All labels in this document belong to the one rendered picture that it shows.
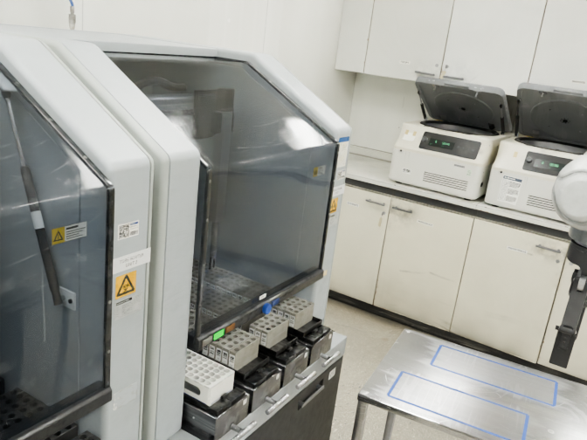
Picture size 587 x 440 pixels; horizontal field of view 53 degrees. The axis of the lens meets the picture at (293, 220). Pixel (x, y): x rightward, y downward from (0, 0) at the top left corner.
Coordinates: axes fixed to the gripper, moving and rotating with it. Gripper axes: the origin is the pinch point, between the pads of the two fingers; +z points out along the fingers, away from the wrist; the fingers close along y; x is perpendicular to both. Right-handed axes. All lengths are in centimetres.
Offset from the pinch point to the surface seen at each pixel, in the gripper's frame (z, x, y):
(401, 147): 8, 119, 220
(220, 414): 40, 67, -14
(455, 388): 38, 24, 35
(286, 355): 38, 68, 17
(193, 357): 34, 82, -7
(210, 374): 34, 74, -9
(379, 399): 38, 38, 16
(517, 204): 25, 47, 220
